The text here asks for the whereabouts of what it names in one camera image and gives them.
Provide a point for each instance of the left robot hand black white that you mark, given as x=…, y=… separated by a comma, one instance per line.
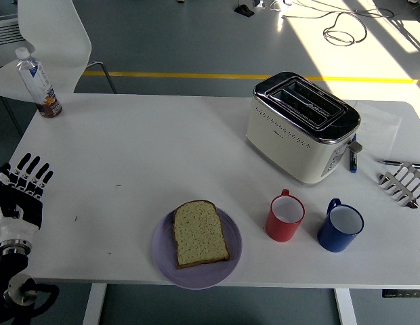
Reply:
x=23, y=203

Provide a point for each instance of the brown bread slice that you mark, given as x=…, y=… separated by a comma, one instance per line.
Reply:
x=200, y=233

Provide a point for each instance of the purple round plate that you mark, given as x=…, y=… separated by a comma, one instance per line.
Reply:
x=203, y=276

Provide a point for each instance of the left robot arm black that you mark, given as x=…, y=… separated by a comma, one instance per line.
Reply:
x=8, y=265

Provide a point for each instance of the clear plastic drink bottle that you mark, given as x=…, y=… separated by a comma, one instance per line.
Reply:
x=35, y=81

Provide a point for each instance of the white table leg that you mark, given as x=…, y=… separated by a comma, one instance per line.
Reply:
x=94, y=304
x=345, y=306

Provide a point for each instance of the white plastic chair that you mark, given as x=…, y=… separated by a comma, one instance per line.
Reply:
x=51, y=37

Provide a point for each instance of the white slatted panel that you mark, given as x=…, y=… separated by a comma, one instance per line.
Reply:
x=5, y=34

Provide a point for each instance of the red enamel mug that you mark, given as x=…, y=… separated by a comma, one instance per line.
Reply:
x=281, y=230

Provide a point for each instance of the cream toaster with chrome top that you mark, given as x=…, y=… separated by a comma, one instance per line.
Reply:
x=281, y=139

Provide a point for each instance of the black floor object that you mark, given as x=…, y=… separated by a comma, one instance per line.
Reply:
x=244, y=11

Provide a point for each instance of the blue enamel mug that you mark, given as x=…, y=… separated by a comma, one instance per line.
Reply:
x=333, y=238

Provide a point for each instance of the blue marker pen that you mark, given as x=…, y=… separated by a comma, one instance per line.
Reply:
x=352, y=162

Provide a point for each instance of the white paper sheet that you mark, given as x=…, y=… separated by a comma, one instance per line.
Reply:
x=379, y=132

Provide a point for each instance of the silver black pen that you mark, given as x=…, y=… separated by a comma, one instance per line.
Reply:
x=391, y=162

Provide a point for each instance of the silver toast rack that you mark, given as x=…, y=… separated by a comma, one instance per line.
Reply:
x=401, y=188

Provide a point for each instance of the black table control panel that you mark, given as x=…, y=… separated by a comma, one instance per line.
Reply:
x=403, y=294

